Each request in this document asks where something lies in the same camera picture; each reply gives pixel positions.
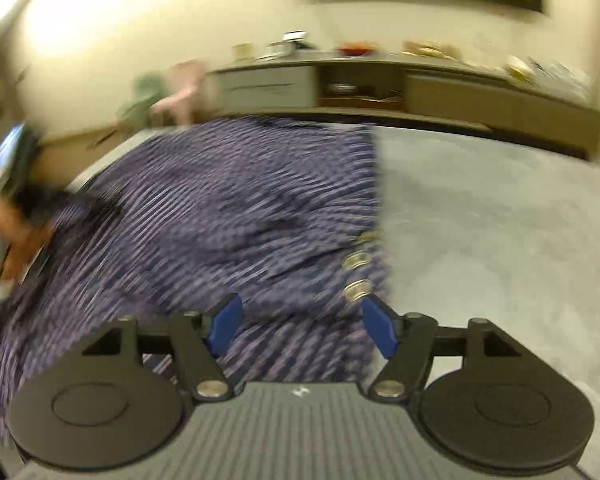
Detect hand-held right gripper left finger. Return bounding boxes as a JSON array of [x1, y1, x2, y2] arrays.
[[82, 292, 243, 403]]

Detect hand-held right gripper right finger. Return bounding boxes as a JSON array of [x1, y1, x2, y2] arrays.
[[362, 296, 523, 403]]

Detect purple plaid shirt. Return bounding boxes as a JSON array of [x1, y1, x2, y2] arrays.
[[0, 115, 396, 461]]

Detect person's left hand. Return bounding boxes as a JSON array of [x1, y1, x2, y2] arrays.
[[0, 195, 56, 282]]

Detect green plastic chair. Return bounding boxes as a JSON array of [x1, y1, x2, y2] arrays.
[[117, 74, 168, 128]]

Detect pink plastic chair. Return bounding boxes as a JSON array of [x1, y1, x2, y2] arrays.
[[150, 60, 207, 126]]

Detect grey long sideboard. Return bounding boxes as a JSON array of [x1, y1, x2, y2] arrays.
[[205, 55, 600, 162]]

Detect red fruit plate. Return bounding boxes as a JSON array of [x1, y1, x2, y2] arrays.
[[337, 42, 379, 57]]

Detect clear glass jars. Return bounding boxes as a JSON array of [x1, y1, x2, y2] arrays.
[[505, 55, 537, 82]]

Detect white packets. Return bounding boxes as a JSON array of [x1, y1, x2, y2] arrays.
[[535, 60, 593, 94]]

